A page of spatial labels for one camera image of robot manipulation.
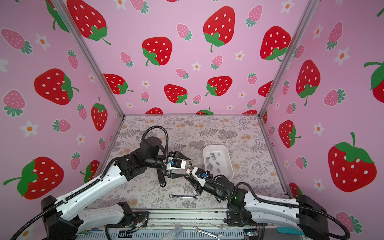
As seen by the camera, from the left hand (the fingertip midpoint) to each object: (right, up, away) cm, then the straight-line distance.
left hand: (188, 163), depth 65 cm
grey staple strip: (+13, -8, +28) cm, 32 cm away
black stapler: (-17, -15, +23) cm, 33 cm away
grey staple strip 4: (+14, -3, +32) cm, 35 cm away
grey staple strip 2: (+17, -10, +25) cm, 32 cm away
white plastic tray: (+17, -5, +30) cm, 35 cm away
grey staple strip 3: (+17, -7, +29) cm, 34 cm away
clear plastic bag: (-7, -34, +4) cm, 35 cm away
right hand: (-1, -6, +3) cm, 7 cm away
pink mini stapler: (0, -3, -2) cm, 4 cm away
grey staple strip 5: (+18, -2, +34) cm, 38 cm away
